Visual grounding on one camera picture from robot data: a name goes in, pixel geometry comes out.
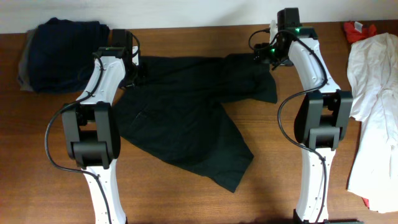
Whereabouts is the red garment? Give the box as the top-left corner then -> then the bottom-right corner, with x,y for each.
343,21 -> 377,44

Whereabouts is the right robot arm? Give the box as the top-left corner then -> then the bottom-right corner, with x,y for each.
251,21 -> 353,223

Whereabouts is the white garment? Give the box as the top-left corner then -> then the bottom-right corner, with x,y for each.
347,33 -> 397,213

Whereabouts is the black t-shirt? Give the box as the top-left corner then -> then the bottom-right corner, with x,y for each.
113,54 -> 277,192

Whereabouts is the folded navy garment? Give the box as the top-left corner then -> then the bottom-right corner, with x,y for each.
27,17 -> 110,93

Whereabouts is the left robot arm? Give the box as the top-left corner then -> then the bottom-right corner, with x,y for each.
62,46 -> 139,223

